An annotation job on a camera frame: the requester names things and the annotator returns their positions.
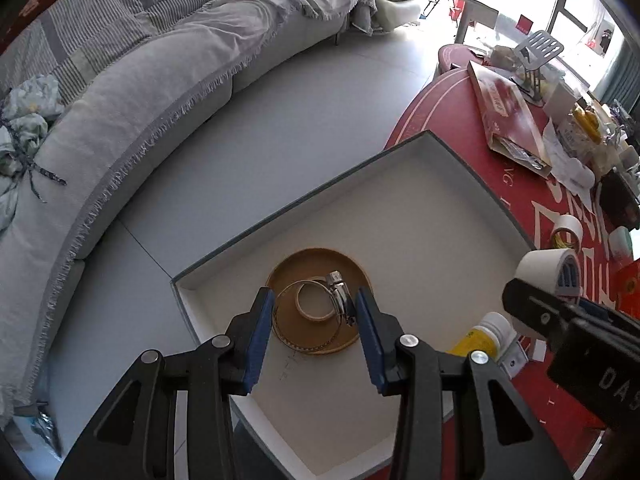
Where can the grey metal stand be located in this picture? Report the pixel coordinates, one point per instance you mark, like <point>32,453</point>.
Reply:
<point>536,50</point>

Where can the grey covered sofa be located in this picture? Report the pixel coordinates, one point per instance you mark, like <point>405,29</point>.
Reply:
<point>88,90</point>

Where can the round red printed rug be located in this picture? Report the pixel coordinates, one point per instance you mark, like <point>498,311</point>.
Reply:
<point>447,106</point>

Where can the white side table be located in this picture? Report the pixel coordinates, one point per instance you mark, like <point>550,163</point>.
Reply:
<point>476,12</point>

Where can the large metal hose clamp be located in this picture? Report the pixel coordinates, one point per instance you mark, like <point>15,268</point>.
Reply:
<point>311,338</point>

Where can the yellow label pill bottle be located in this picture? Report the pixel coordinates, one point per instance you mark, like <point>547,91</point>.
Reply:
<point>493,335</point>

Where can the long red flat box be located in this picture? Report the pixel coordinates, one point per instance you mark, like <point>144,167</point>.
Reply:
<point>509,125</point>

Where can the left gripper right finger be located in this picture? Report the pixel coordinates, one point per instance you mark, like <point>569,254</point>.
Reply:
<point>497,434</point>

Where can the shallow white tray box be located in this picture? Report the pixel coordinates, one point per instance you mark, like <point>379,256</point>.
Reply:
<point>437,248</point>

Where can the beige tape roll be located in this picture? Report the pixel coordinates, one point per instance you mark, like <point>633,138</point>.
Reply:
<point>313,300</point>

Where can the cream leather armchair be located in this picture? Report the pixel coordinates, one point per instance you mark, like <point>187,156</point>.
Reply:
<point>391,14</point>

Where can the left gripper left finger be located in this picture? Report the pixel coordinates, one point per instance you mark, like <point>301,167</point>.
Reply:
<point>132,434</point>

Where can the white masking tape roll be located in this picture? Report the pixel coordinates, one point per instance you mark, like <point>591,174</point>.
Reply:
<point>555,271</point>

